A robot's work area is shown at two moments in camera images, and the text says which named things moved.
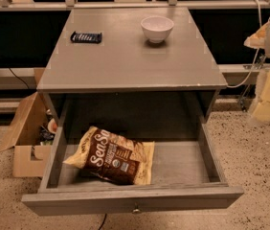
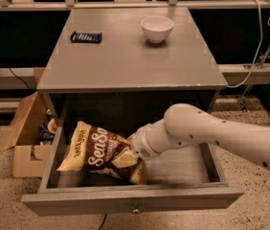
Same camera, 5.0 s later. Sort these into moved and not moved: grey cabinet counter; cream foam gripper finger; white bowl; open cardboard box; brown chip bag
Moved: brown chip bag; cream foam gripper finger
Not moved: white bowl; open cardboard box; grey cabinet counter
